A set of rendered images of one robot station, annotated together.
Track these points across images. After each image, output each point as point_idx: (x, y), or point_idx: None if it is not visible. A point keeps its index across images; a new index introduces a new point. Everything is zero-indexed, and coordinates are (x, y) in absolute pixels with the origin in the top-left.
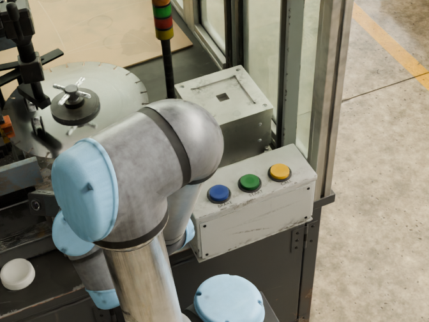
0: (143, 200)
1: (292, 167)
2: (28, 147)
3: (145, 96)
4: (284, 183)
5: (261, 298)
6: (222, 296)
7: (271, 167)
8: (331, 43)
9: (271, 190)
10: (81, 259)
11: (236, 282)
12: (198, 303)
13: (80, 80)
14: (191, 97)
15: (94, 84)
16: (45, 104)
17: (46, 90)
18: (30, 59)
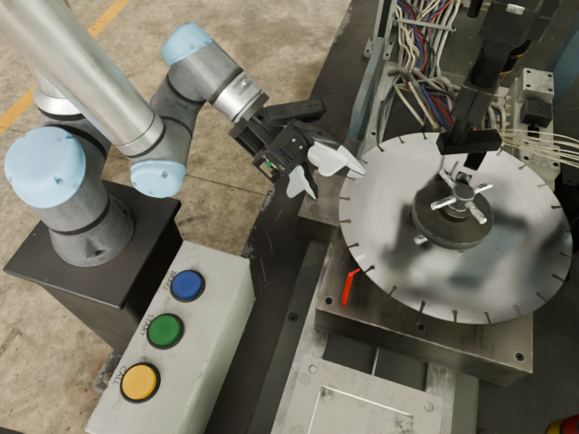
0: None
1: (129, 409)
2: (407, 140)
3: (410, 302)
4: (121, 371)
5: (13, 183)
6: (45, 151)
7: (152, 374)
8: None
9: (130, 346)
10: None
11: (44, 171)
12: (60, 129)
13: (476, 213)
14: (391, 399)
15: (490, 260)
16: (438, 144)
17: (513, 204)
18: (470, 75)
